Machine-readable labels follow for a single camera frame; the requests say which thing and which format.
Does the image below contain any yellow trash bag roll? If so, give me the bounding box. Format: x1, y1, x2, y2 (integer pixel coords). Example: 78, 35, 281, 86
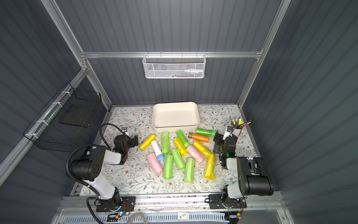
173, 137, 188, 156
193, 141, 211, 159
139, 134, 156, 151
204, 154, 215, 180

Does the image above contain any light green trash bag roll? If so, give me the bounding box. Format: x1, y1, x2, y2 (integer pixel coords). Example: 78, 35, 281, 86
171, 148, 186, 170
161, 132, 169, 155
163, 154, 173, 180
184, 157, 195, 183

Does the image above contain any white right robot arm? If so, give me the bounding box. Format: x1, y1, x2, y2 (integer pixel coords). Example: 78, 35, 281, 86
213, 133, 275, 202

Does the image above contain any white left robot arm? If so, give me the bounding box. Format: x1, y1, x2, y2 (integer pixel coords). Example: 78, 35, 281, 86
65, 123, 139, 203

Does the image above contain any grey trash bag roll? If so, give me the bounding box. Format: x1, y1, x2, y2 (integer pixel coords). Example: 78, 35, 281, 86
213, 141, 221, 154

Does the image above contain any orange trash bag roll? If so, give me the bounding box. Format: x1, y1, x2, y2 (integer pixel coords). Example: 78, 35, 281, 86
188, 133, 209, 142

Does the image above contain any pink trash bag roll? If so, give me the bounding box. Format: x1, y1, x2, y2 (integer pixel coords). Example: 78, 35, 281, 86
186, 145, 205, 164
147, 153, 163, 175

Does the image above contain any white blue trash bag roll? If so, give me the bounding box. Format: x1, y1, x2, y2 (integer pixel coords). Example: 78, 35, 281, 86
151, 140, 164, 162

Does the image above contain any green labelled trash bag roll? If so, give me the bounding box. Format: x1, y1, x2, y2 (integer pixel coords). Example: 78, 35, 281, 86
176, 130, 190, 148

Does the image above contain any cream storage box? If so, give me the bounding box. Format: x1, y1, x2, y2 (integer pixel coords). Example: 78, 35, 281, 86
152, 102, 200, 133

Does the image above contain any white pen cup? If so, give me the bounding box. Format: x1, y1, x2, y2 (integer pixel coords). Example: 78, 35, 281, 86
228, 114, 252, 137

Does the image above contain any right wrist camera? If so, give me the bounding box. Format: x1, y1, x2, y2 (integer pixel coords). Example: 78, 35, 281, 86
223, 126, 237, 140

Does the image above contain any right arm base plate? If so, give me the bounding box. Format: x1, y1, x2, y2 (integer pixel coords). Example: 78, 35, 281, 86
205, 193, 247, 210

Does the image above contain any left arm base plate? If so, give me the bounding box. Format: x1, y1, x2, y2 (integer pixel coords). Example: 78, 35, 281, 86
94, 196, 137, 212

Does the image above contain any black wire side basket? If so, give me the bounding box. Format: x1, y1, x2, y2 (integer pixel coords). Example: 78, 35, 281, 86
23, 86, 102, 152

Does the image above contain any white wire wall basket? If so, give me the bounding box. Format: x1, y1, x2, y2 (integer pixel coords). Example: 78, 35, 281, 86
142, 55, 207, 79

